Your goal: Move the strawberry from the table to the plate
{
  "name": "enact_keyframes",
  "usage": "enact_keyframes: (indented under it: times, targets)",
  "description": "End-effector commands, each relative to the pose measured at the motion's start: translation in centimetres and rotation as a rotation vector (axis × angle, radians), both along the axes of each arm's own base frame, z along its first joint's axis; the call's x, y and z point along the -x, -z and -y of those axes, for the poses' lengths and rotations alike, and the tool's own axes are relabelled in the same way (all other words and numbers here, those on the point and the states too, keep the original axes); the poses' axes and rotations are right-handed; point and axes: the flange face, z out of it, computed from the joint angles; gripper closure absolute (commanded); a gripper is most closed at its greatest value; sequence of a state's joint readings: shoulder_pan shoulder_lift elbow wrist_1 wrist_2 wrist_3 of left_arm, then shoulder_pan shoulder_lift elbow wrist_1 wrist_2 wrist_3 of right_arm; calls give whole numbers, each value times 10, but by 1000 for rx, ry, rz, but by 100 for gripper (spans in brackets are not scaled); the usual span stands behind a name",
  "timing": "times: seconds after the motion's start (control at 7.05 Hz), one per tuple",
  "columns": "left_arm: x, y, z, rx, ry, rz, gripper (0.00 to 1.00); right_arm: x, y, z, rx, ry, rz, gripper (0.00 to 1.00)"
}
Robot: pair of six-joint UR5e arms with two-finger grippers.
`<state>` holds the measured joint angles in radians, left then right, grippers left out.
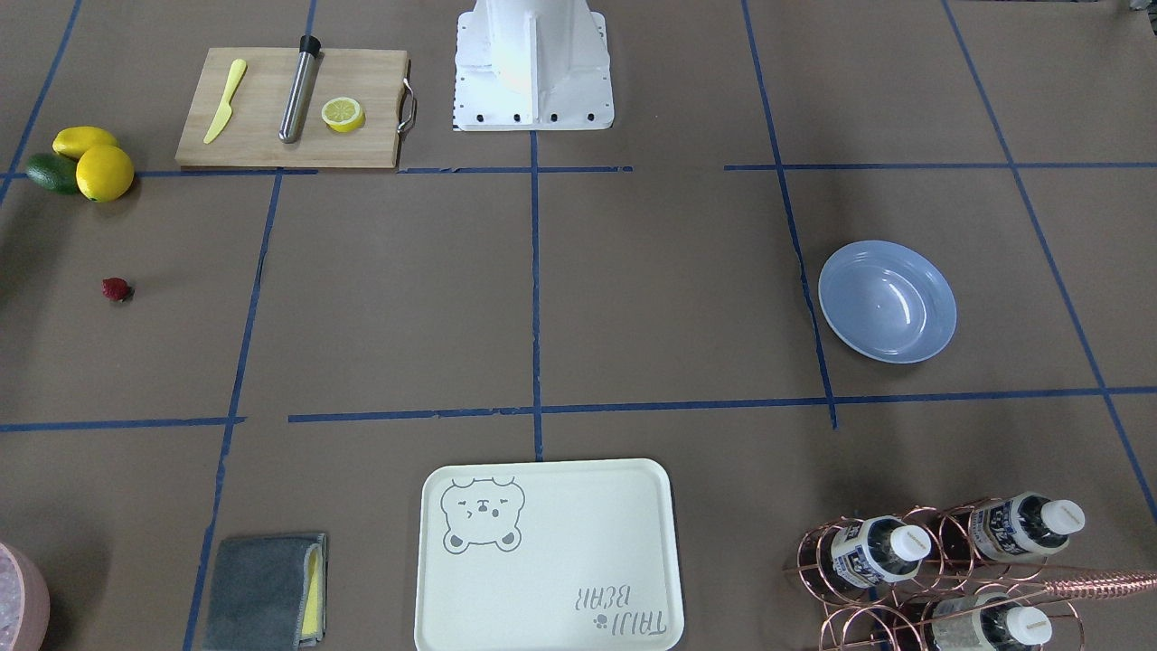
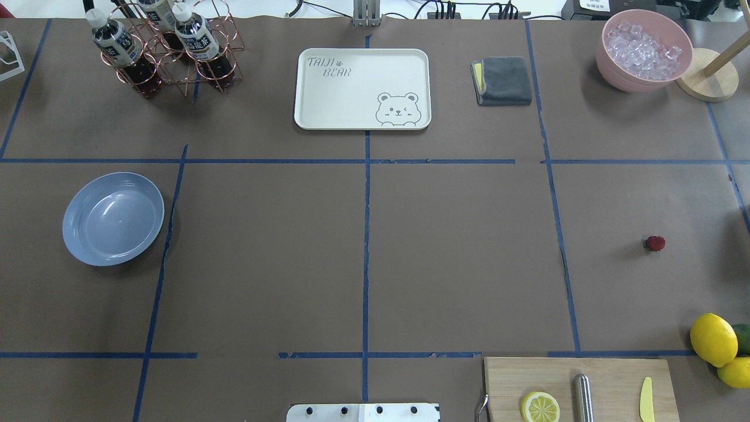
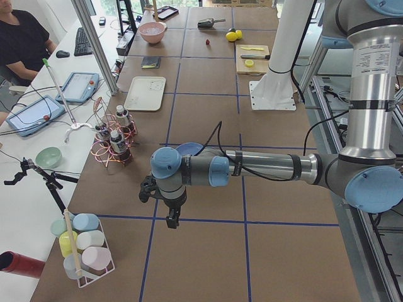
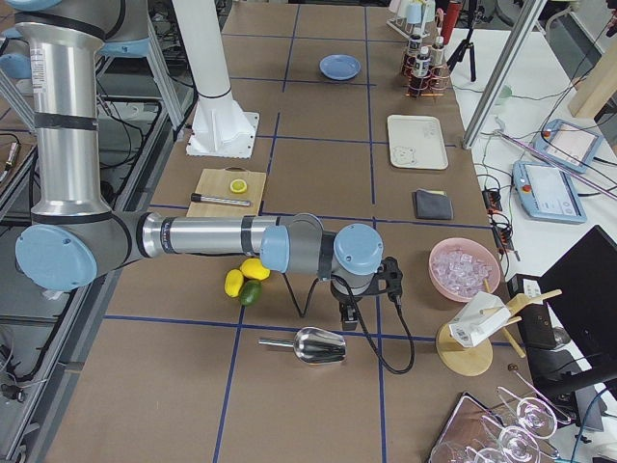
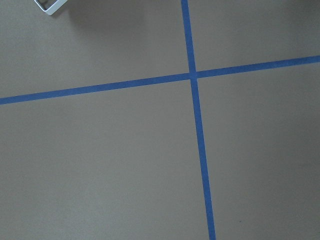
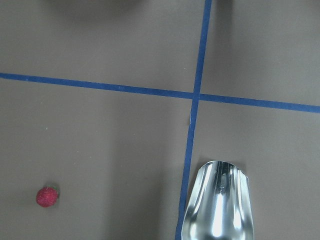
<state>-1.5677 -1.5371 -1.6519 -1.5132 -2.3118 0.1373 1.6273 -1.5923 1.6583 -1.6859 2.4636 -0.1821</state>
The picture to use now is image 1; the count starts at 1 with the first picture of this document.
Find copper wire bottle rack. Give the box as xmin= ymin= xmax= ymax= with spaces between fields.
xmin=784 ymin=497 xmax=1154 ymax=650

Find dark drink bottle front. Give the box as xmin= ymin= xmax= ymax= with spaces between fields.
xmin=924 ymin=592 xmax=1054 ymax=650

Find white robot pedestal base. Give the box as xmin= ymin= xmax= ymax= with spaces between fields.
xmin=452 ymin=1 xmax=616 ymax=132

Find yellow plastic knife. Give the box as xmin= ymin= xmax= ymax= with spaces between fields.
xmin=202 ymin=58 xmax=248 ymax=145

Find cream bear tray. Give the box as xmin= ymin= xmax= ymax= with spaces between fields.
xmin=414 ymin=458 xmax=685 ymax=650

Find pink bowl of ice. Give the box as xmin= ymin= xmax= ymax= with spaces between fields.
xmin=1 ymin=543 xmax=51 ymax=650

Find red strawberry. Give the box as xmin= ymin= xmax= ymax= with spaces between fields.
xmin=100 ymin=278 xmax=134 ymax=302

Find half lemon slice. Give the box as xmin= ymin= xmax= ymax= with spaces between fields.
xmin=320 ymin=98 xmax=364 ymax=133

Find wooden cutting board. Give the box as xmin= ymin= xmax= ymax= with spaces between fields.
xmin=176 ymin=49 xmax=417 ymax=169

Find green lime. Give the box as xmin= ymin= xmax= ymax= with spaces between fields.
xmin=25 ymin=153 xmax=81 ymax=197

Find dark drink bottle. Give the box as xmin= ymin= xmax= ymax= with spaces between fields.
xmin=821 ymin=515 xmax=933 ymax=592
xmin=967 ymin=491 xmax=1086 ymax=563
xmin=924 ymin=592 xmax=1054 ymax=650

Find blue plate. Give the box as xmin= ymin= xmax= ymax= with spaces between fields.
xmin=818 ymin=241 xmax=958 ymax=365

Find steel cylinder black cap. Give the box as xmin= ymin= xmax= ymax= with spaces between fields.
xmin=278 ymin=34 xmax=322 ymax=145

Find round yellow lemon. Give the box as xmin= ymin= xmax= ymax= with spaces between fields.
xmin=76 ymin=145 xmax=137 ymax=204

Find oval yellow lemon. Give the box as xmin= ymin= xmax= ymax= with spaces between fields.
xmin=52 ymin=125 xmax=119 ymax=161

